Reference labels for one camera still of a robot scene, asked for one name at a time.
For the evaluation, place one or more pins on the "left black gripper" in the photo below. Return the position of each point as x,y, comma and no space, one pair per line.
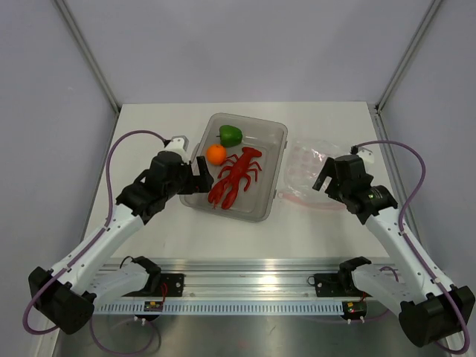
197,184

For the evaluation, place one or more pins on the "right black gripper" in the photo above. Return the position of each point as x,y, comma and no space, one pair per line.
329,170

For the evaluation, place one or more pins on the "clear zip top bag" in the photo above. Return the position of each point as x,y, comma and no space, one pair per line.
305,161

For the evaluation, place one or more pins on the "orange fruit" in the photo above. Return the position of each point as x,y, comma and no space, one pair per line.
216,154

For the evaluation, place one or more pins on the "red toy lobster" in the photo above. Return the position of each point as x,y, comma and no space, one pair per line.
226,190

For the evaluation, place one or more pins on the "green bell pepper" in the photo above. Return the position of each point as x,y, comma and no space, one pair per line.
229,136

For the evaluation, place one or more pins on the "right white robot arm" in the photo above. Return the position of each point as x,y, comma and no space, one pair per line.
429,306

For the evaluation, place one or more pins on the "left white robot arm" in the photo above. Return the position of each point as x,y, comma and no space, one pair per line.
69,292

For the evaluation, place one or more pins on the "clear grey plastic container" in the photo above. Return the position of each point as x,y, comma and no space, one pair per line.
267,136

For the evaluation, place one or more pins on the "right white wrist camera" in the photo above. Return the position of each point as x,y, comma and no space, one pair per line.
365,154

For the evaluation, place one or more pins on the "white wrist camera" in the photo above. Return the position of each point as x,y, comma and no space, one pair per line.
365,154
179,145

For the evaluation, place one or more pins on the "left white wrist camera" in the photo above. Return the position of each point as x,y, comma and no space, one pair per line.
179,145

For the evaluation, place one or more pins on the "aluminium mounting rail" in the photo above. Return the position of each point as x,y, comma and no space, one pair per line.
248,279

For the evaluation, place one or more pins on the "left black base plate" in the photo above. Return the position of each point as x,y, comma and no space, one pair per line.
170,285

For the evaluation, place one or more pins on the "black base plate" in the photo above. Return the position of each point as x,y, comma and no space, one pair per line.
170,285
329,285

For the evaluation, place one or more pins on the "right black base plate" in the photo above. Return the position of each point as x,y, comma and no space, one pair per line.
329,285

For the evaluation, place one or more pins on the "left aluminium frame post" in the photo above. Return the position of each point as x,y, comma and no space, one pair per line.
88,55

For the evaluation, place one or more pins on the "aluminium frame post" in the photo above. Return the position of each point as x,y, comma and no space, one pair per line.
409,53
88,55

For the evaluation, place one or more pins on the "white slotted cable duct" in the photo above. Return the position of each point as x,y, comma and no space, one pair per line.
203,307

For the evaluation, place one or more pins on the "right aluminium frame post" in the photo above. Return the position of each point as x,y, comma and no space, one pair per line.
409,53

